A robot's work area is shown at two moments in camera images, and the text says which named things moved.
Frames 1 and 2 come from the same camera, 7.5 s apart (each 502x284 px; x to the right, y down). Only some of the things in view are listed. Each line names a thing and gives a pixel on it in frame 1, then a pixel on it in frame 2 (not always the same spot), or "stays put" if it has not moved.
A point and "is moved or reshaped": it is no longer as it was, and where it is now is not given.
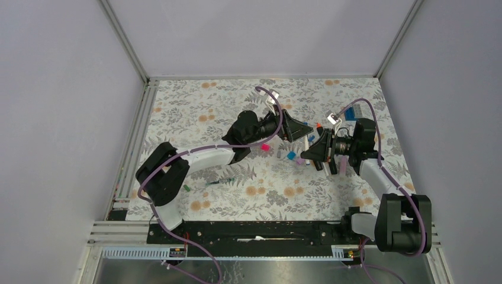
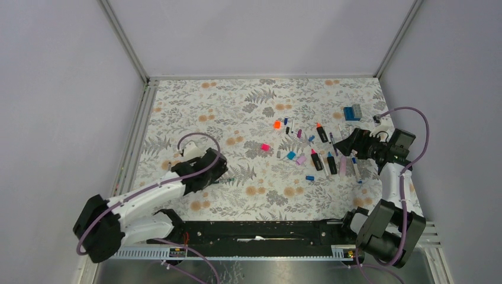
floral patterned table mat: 278,181 stays put
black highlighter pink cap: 319,165 stays put
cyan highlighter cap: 290,155 stays put
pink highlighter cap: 265,147 stays put
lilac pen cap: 300,161 stays put
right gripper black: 323,149 -> 361,138
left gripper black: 292,129 -> 216,176
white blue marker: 306,148 is moved or reshaped
